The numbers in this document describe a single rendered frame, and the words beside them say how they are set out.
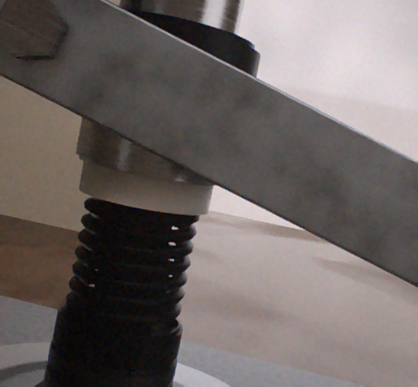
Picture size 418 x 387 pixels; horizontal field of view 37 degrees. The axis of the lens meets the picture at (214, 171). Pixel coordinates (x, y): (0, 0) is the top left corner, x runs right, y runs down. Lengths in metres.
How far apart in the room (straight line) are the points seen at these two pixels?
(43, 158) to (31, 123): 0.33
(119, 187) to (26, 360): 0.16
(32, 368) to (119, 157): 0.17
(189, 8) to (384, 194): 0.13
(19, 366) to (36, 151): 5.19
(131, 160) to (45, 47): 0.07
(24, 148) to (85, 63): 5.35
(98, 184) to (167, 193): 0.03
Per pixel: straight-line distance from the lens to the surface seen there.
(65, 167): 5.49
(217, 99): 0.27
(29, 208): 5.63
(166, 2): 0.31
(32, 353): 0.44
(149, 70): 0.27
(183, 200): 0.31
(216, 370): 0.54
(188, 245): 0.33
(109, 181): 0.30
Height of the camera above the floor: 1.02
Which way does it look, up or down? 3 degrees down
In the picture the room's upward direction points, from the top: 11 degrees clockwise
